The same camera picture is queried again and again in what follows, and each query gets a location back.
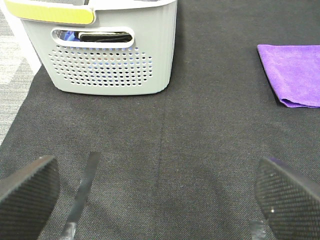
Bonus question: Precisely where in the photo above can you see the black textured left gripper right finger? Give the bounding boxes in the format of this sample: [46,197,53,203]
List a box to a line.
[254,157,320,240]

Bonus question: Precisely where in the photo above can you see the black textured left gripper left finger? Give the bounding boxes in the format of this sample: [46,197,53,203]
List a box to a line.
[0,155,60,240]

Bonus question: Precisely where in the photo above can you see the black cloth inside basket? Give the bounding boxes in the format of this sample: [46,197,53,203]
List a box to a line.
[77,31,133,43]

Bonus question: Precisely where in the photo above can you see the blue cloth inside basket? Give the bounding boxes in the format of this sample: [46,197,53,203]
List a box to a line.
[59,30,80,42]

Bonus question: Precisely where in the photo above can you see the grey perforated plastic basket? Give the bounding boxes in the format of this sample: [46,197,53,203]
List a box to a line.
[17,0,178,96]

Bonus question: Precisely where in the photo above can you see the purple folded towel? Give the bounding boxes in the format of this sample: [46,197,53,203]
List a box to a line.
[257,44,320,108]

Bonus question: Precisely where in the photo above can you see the black fabric table cover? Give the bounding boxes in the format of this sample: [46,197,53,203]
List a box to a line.
[0,0,320,240]

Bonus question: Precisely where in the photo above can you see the yellow tape strip on basket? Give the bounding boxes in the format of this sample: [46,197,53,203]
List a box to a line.
[4,0,95,25]

